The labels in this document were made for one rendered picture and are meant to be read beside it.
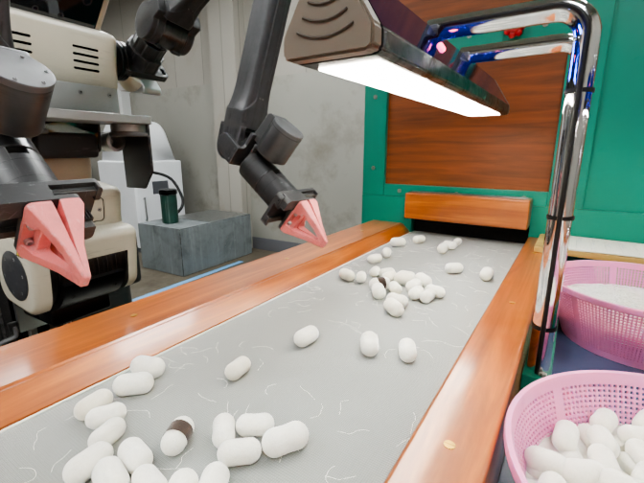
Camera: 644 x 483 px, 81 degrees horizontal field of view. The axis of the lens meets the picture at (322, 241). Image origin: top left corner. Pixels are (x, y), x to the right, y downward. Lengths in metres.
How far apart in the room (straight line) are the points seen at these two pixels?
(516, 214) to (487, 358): 0.60
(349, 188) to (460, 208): 2.27
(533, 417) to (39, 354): 0.48
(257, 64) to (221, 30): 3.22
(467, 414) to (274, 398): 0.17
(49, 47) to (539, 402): 0.96
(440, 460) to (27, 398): 0.36
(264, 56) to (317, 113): 2.66
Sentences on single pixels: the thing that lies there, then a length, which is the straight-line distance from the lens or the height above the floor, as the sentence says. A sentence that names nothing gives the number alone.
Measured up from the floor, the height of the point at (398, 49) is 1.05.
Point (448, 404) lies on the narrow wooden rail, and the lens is 0.36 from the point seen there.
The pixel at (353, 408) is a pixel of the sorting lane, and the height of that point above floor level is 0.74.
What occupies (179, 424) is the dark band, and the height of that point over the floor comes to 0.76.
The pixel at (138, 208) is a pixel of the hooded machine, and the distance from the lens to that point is 3.94.
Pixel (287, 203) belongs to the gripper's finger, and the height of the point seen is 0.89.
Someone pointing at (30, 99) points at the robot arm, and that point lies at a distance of 0.45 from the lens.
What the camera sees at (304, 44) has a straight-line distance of 0.33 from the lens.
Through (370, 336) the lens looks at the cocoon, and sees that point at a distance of 0.46.
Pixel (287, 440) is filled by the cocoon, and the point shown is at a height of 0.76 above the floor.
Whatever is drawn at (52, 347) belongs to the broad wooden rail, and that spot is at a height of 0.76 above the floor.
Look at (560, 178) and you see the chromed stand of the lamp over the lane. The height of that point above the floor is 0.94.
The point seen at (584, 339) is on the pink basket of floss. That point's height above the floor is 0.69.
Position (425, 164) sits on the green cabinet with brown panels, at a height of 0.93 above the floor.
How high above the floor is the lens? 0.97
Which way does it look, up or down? 14 degrees down
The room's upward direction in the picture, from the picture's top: straight up
